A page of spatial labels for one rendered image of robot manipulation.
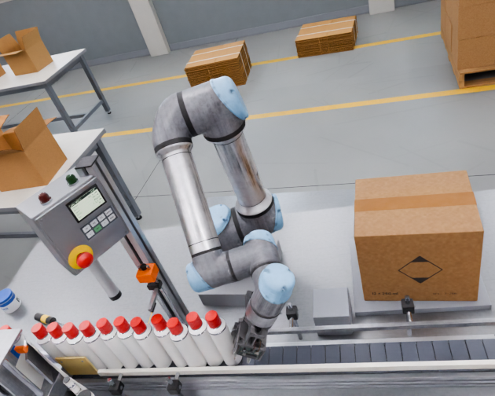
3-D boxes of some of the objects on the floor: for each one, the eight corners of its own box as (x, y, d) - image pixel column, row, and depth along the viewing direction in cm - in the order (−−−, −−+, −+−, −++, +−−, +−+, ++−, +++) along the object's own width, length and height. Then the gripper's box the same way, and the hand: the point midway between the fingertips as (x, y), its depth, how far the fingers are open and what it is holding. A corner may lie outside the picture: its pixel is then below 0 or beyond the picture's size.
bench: (-57, 163, 545) (-104, 108, 499) (-16, 129, 603) (-54, 77, 556) (83, 147, 470) (44, 81, 423) (116, 109, 528) (85, 48, 481)
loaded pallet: (575, 73, 333) (602, -56, 280) (456, 89, 360) (460, -25, 306) (531, 19, 421) (545, -87, 368) (438, 35, 448) (439, -61, 394)
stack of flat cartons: (192, 94, 502) (183, 69, 483) (203, 75, 541) (194, 50, 522) (245, 84, 483) (237, 57, 464) (252, 64, 523) (245, 39, 504)
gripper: (239, 328, 97) (219, 372, 111) (277, 339, 98) (253, 379, 112) (243, 298, 104) (225, 342, 118) (280, 307, 105) (256, 350, 118)
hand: (241, 348), depth 116 cm, fingers closed, pressing on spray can
